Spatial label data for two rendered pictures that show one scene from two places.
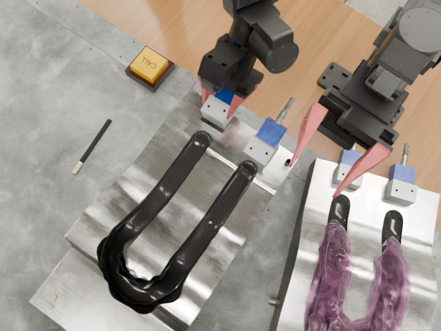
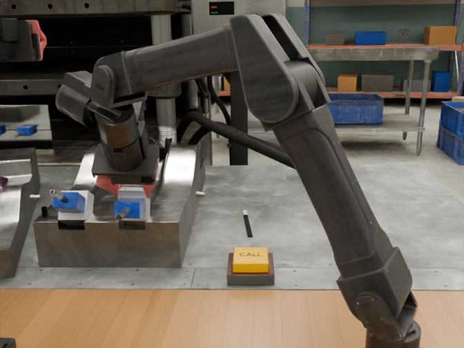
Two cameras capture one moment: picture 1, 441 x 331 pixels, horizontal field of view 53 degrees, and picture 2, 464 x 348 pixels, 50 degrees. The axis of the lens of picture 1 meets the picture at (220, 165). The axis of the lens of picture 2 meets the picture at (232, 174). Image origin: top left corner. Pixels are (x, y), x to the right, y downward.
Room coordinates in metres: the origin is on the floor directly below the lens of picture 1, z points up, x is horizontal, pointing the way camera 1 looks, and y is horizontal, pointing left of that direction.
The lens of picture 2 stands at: (1.19, -0.11, 1.23)
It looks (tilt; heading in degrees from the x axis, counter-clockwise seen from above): 18 degrees down; 159
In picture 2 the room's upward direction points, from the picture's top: 1 degrees counter-clockwise
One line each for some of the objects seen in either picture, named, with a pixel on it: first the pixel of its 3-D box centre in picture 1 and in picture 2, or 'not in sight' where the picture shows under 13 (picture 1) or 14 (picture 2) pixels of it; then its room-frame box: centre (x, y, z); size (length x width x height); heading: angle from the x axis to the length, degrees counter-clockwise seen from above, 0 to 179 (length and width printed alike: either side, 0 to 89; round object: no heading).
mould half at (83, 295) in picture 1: (170, 226); (137, 186); (0.13, 0.07, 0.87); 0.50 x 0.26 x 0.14; 156
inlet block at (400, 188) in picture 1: (401, 172); not in sight; (0.33, -0.37, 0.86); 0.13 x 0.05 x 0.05; 173
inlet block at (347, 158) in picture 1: (351, 157); not in sight; (0.34, -0.26, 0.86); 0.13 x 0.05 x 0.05; 173
